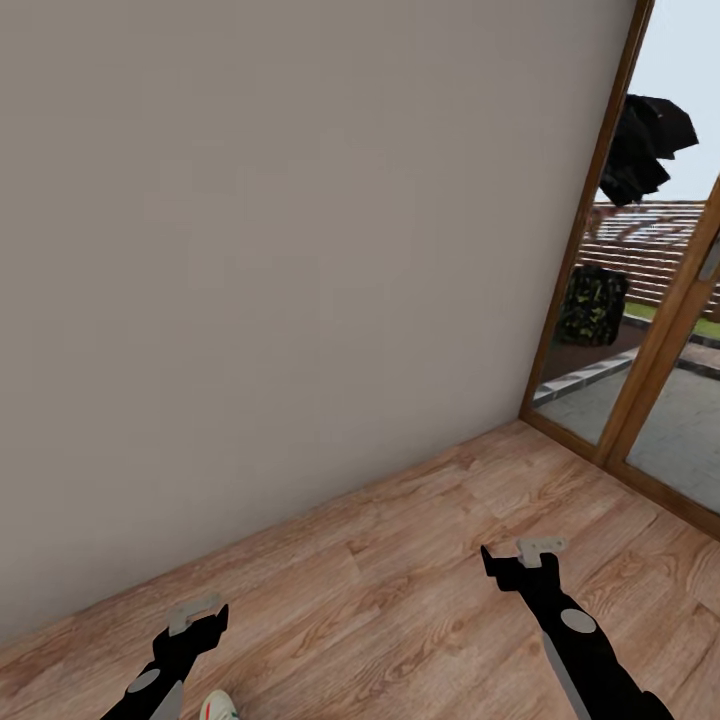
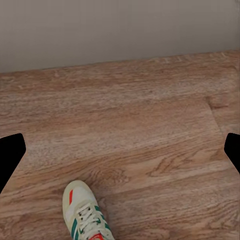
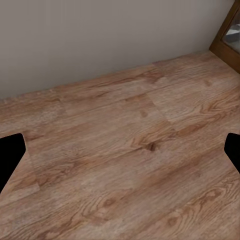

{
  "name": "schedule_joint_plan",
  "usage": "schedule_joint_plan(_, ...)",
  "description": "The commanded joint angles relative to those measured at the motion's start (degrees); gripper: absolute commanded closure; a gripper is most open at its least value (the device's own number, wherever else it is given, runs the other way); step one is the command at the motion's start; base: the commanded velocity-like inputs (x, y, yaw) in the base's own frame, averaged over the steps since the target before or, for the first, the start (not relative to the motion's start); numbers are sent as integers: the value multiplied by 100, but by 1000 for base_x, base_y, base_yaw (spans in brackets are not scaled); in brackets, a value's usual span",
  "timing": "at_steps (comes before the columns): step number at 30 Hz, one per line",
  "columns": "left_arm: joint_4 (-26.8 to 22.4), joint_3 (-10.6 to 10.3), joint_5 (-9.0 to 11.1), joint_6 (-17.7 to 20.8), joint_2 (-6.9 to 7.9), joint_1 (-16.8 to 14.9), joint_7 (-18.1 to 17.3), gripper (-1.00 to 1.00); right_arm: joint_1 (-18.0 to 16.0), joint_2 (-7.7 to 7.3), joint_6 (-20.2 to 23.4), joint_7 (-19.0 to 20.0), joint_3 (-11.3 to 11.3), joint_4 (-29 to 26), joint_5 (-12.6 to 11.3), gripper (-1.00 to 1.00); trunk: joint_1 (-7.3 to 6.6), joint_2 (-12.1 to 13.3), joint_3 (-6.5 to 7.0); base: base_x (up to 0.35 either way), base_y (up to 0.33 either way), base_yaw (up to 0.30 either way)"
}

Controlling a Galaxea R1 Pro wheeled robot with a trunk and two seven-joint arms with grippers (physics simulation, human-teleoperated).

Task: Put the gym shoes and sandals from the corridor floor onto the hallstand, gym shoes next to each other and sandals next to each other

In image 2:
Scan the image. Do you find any gym shoe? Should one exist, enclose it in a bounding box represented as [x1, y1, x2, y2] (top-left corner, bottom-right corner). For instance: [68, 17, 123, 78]
[62, 179, 115, 240]

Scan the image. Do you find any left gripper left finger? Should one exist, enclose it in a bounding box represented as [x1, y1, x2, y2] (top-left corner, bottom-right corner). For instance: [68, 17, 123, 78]
[0, 133, 26, 193]

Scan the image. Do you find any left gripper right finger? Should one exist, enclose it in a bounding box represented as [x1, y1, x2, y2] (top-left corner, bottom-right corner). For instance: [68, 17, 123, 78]
[224, 132, 240, 173]

